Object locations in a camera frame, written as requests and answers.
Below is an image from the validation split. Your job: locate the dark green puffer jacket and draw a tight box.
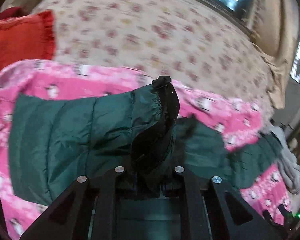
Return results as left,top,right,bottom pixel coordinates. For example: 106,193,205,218
8,75,283,240

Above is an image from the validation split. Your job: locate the pink penguin blanket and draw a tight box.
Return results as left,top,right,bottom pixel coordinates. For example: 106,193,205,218
0,59,292,240

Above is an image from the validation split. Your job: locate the grey sweatshirt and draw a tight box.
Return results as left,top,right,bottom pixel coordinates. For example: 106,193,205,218
268,125,300,194

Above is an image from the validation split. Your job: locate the red ruffled pillow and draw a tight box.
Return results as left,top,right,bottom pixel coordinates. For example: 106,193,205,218
0,10,56,71

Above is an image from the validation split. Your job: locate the floral bed sheet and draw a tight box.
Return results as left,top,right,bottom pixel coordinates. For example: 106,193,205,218
33,0,274,120

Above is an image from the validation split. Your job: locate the beige right curtain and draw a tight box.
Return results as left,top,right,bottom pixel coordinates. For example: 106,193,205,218
252,0,300,109

